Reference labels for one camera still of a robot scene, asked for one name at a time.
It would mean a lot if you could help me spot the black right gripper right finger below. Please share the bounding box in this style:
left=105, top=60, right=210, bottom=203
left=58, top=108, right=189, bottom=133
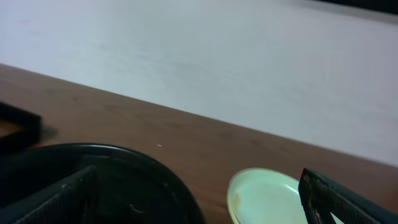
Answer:
left=298, top=168, right=397, bottom=224

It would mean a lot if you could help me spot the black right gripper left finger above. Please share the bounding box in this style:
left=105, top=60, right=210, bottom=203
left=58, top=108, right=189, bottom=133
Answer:
left=1, top=166, right=99, bottom=224

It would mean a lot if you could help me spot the round black tray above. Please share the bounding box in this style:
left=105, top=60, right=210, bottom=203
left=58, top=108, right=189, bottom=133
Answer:
left=1, top=143, right=205, bottom=224

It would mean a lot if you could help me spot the rectangular black water tray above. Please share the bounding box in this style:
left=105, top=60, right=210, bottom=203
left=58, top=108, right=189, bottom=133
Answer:
left=1, top=102, right=42, bottom=156

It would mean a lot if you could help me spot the light blue plastic plate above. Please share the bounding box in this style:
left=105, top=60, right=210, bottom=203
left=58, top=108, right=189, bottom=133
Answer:
left=226, top=167, right=345, bottom=224

